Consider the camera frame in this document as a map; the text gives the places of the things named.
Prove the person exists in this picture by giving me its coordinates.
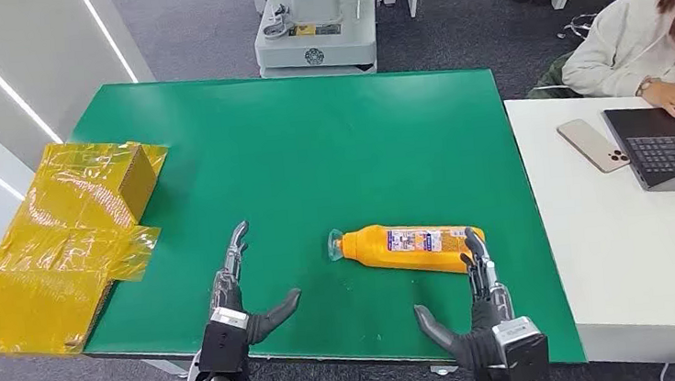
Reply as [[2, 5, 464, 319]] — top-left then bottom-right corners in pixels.
[[519, 0, 675, 137]]

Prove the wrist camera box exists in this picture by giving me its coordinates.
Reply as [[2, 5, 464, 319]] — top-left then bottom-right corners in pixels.
[[193, 304, 254, 377], [490, 314, 553, 381]]

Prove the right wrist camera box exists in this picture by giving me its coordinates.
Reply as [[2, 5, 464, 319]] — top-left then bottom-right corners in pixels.
[[490, 314, 553, 381]]

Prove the yellow taped cardboard box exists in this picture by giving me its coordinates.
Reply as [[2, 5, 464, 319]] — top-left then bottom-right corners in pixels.
[[0, 133, 186, 363]]

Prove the cable bundle on floor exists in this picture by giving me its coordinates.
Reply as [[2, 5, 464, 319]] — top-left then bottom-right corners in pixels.
[[555, 11, 602, 43]]

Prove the beige smartphone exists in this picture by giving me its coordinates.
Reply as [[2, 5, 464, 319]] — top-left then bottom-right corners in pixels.
[[556, 115, 633, 178]]

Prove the green table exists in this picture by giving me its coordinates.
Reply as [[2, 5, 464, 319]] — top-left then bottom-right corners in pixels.
[[60, 44, 589, 381]]

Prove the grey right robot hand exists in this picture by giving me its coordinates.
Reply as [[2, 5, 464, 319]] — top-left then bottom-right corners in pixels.
[[407, 224, 521, 381]]

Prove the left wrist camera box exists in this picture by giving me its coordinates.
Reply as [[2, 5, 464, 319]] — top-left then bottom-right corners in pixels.
[[193, 304, 254, 377]]

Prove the grey laptop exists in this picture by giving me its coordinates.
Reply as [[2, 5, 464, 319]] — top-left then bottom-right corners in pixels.
[[602, 103, 675, 202]]

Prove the orange detergent bottle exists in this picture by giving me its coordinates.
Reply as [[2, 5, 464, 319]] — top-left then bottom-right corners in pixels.
[[325, 215, 490, 287]]

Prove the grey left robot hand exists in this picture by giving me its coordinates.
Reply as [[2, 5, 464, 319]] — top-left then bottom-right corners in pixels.
[[201, 217, 307, 351]]

